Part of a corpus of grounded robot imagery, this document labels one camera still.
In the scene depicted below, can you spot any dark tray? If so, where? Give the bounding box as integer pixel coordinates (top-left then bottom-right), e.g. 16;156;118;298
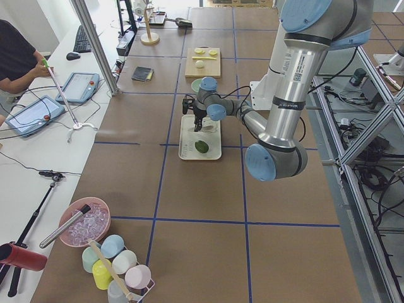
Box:
148;11;167;26

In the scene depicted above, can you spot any white wire cup rack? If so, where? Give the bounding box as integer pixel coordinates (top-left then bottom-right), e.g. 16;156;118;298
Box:
88;241;155;302

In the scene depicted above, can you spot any white bear tray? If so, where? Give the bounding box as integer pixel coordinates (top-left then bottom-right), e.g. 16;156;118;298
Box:
179;114;222;160

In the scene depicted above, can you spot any blue teach pendant near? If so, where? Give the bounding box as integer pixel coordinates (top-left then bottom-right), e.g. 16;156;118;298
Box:
6;95;65;137

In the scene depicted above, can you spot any black keyboard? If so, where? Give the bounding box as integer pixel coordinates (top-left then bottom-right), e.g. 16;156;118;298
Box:
73;25;92;53

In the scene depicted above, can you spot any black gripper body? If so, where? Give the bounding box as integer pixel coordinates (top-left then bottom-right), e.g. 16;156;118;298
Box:
193;100;206;124

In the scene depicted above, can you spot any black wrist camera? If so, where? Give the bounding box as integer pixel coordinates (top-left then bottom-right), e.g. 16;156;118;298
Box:
182;98;195;115

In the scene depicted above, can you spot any grey yellow cloth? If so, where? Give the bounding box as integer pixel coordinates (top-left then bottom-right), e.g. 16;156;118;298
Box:
131;66;154;82

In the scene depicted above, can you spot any yellow plastic knife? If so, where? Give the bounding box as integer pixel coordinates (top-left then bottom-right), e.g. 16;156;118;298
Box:
191;56;217;60

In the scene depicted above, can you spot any green cup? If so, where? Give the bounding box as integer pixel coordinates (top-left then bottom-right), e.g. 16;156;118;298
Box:
81;246;99;273

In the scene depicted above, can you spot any metal scoop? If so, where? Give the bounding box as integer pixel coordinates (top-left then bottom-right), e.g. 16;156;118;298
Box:
165;18;193;28

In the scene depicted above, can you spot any lemon slice top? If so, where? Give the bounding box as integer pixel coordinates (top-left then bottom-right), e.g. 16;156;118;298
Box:
208;49;218;56

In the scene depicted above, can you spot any steel cylinder scoop handle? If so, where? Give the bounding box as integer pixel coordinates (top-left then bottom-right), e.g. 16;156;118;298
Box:
39;204;91;249

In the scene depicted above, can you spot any grey cup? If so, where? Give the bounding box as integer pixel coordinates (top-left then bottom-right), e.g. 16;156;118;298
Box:
107;280;128;303

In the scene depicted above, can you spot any aluminium frame post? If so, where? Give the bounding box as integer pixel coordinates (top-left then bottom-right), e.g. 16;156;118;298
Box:
71;0;119;96

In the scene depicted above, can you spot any blue teach pendant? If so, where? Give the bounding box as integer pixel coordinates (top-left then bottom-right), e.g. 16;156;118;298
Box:
61;72;100;104
6;95;65;137

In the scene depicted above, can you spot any wooden mug tree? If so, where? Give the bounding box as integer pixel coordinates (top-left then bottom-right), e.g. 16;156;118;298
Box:
140;1;160;45

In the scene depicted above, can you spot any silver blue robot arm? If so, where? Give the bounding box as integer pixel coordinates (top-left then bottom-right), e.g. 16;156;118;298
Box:
183;1;374;181

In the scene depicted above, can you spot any pink grabber stick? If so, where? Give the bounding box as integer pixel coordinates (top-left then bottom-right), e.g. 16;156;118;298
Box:
42;59;98;143

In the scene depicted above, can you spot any black tripod stick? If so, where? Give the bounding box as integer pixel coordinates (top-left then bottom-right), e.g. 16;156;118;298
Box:
1;170;64;297

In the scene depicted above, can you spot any pink cup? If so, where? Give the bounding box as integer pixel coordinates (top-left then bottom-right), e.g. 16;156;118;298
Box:
124;264;152;289

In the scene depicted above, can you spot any blue cup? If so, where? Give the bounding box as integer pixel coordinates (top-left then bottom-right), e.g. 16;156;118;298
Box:
100;234;124;259

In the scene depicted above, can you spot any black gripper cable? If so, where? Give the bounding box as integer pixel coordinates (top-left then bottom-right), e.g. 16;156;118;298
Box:
217;85;307;143

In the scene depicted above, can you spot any yellow cup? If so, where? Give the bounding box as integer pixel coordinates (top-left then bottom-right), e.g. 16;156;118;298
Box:
92;259;113;290

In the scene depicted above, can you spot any light green bowl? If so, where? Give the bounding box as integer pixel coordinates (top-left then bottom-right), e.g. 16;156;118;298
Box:
191;78;203;93

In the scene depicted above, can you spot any white cup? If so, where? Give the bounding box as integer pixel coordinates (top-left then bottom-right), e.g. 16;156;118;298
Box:
112;249;137;275

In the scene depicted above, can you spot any blue teach pendant far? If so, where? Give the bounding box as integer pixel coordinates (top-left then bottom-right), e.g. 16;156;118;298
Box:
61;72;100;104

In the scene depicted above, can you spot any black computer mouse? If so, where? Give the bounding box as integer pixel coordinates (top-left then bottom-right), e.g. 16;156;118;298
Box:
66;52;81;61

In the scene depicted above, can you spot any seated person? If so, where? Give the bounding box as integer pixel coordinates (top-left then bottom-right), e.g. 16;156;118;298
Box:
1;20;50;94

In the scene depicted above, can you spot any pink bowl with ice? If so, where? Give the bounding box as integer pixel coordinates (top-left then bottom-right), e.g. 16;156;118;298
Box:
59;197;111;247

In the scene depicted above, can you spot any wooden cutting board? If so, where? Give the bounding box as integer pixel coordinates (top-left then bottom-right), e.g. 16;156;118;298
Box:
184;47;221;78

